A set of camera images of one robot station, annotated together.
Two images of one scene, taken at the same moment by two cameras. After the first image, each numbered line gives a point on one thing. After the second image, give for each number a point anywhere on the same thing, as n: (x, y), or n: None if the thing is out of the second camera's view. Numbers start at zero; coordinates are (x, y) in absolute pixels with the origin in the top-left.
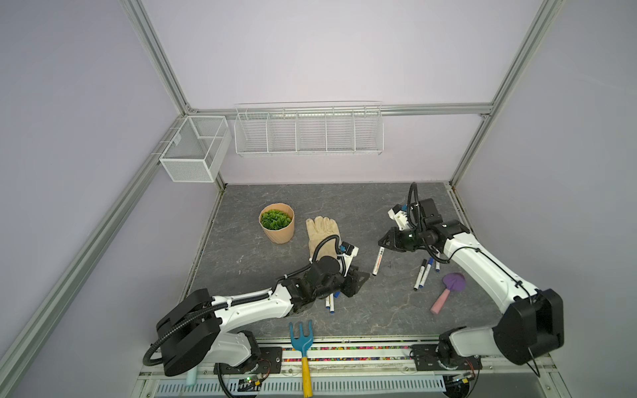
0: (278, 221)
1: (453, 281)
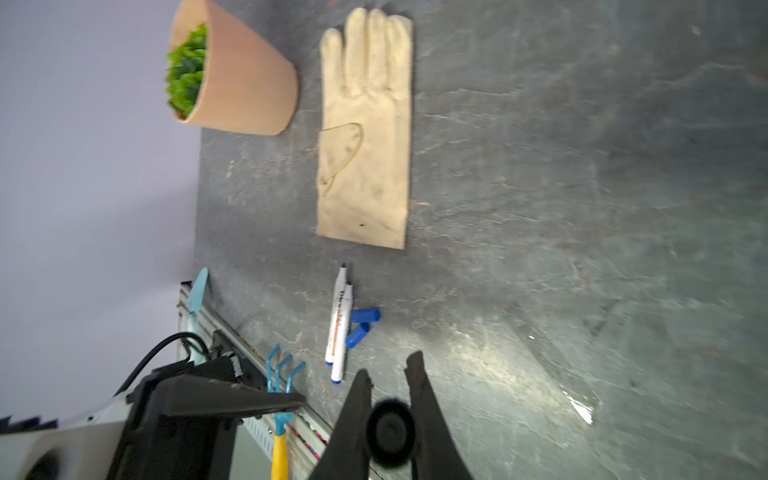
0: (220, 73)
1: None
